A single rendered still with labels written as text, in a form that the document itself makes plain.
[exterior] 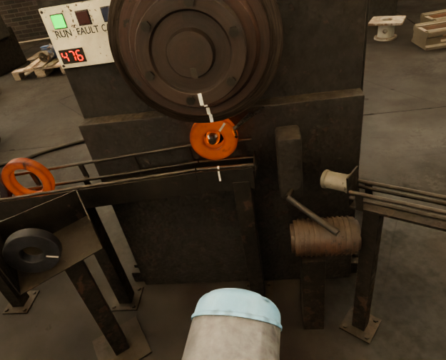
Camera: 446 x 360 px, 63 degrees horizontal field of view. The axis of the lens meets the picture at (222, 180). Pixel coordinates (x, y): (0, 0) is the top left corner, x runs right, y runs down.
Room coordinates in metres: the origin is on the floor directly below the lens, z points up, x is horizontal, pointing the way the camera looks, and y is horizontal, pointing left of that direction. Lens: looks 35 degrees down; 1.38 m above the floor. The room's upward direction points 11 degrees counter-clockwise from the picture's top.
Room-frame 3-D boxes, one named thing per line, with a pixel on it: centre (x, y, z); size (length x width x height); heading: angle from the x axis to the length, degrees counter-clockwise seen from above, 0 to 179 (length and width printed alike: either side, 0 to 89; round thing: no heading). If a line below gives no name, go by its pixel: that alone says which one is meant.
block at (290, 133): (1.01, -0.23, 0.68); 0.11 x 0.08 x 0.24; 170
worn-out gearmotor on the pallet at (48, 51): (5.37, 2.00, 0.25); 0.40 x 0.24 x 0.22; 170
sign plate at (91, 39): (1.21, 0.32, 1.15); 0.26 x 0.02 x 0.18; 80
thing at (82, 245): (0.88, 0.56, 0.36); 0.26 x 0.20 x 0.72; 115
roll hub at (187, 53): (0.94, 0.02, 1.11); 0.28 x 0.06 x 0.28; 80
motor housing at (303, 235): (0.85, -0.30, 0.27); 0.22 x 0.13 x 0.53; 80
